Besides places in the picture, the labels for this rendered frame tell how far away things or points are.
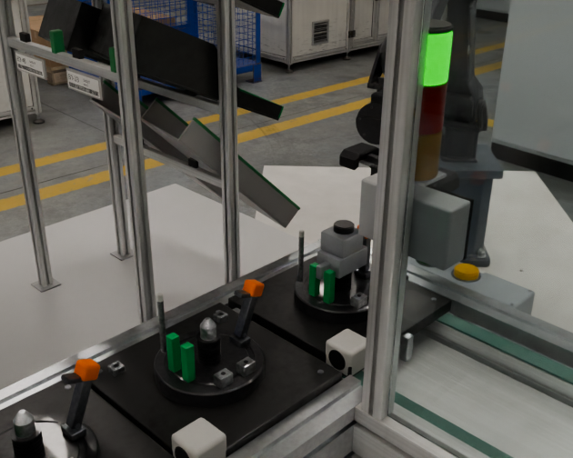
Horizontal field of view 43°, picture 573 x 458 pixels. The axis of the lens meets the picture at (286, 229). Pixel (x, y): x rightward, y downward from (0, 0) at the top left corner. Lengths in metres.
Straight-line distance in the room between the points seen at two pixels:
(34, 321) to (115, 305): 0.14
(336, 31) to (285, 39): 0.58
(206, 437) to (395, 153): 0.37
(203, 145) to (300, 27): 5.32
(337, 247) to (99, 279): 0.54
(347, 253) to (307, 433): 0.28
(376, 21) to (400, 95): 6.38
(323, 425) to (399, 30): 0.46
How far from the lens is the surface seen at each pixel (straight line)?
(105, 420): 0.91
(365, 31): 7.03
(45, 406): 0.95
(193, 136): 1.12
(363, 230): 0.84
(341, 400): 0.94
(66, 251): 1.53
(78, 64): 1.07
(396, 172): 0.75
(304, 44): 6.48
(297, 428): 0.90
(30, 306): 1.36
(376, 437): 0.93
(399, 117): 0.73
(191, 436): 0.84
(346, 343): 0.98
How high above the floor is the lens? 1.55
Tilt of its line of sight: 26 degrees down
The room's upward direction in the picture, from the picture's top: 1 degrees clockwise
